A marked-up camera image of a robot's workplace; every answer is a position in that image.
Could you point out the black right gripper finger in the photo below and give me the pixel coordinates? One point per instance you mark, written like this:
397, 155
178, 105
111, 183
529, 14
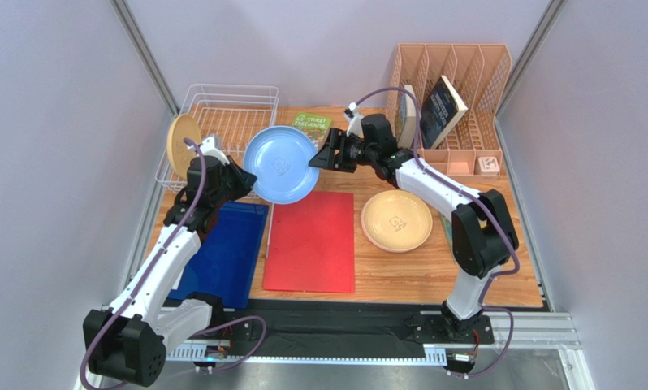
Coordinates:
330, 155
345, 167

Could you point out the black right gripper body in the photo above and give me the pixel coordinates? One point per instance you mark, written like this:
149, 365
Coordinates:
340, 153

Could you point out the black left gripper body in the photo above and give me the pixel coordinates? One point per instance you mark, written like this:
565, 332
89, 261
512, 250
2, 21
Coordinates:
226, 192

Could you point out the blue plate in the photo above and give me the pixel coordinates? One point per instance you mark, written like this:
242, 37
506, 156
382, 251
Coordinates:
279, 157

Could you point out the yellow plate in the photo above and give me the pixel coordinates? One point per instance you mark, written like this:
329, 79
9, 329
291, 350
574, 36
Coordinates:
178, 152

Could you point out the orange plate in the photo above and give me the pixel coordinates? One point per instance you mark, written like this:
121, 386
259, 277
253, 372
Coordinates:
396, 202

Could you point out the pink plate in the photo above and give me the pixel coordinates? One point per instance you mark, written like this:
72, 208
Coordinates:
396, 235

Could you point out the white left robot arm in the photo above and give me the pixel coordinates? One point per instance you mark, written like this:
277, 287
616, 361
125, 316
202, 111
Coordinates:
129, 341

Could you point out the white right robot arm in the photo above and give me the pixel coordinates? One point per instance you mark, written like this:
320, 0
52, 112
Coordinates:
482, 232

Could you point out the green treehouse book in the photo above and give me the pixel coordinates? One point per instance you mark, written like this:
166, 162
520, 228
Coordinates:
314, 126

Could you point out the light blue standing book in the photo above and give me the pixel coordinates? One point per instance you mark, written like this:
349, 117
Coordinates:
405, 122

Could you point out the blue folder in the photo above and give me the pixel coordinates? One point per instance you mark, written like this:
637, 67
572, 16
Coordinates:
224, 265

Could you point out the dark blue leaning book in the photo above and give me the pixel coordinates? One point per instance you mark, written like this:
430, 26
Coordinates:
441, 111

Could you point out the red folder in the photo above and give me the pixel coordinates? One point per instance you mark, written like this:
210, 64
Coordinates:
312, 245

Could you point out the pink file organizer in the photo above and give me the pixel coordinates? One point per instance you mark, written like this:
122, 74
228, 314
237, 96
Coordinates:
479, 72

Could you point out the penguin classics garden book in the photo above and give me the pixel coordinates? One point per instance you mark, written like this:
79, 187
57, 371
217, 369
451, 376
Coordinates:
447, 229

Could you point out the small pink white box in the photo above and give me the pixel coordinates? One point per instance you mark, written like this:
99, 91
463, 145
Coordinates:
487, 166

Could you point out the black base mat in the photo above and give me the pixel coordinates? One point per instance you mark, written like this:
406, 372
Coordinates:
346, 329

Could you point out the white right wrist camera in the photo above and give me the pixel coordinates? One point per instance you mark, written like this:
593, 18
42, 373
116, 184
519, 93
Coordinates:
354, 117

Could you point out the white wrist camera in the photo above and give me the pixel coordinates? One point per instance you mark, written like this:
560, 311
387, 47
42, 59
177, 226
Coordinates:
354, 117
211, 146

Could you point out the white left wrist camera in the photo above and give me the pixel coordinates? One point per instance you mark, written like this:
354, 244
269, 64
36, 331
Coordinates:
211, 146

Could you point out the white wire dish rack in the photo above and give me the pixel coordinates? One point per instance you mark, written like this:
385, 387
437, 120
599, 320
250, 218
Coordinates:
234, 113

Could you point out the aluminium rail frame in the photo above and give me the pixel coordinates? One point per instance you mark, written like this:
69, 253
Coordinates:
459, 365

